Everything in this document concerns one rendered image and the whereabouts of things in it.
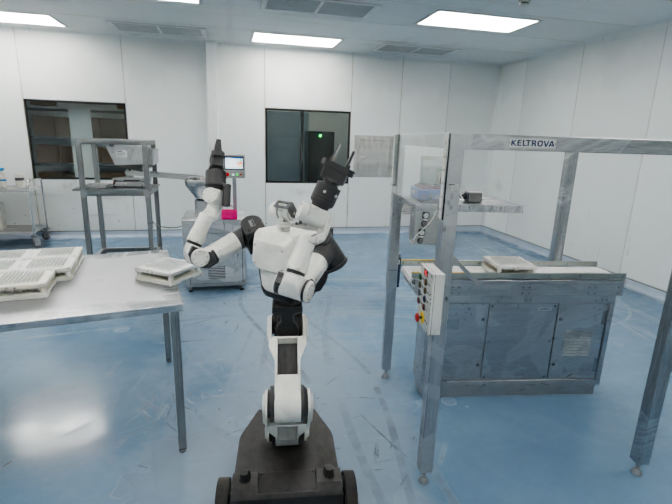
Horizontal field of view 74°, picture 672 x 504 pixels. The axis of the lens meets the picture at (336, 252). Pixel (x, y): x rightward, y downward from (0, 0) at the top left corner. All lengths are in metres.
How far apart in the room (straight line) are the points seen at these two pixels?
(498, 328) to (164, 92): 5.94
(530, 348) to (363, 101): 5.47
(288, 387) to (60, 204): 6.41
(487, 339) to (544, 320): 0.38
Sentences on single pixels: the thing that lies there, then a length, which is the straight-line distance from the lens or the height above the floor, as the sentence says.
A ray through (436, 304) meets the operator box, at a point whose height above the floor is 0.96.
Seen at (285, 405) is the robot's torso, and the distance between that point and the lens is 1.84.
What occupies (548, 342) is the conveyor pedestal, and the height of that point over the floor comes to 0.38.
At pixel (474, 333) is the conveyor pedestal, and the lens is 2.96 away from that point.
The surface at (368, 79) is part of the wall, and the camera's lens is 7.77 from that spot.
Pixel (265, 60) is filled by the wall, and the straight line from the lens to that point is 7.50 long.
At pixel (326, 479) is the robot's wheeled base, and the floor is 0.21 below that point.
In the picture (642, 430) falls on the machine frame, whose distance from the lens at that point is 2.79.
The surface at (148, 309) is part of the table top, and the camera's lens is 2.23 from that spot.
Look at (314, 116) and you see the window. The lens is 7.52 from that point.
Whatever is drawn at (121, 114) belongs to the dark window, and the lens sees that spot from 7.56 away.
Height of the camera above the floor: 1.59
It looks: 14 degrees down
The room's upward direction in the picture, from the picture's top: 2 degrees clockwise
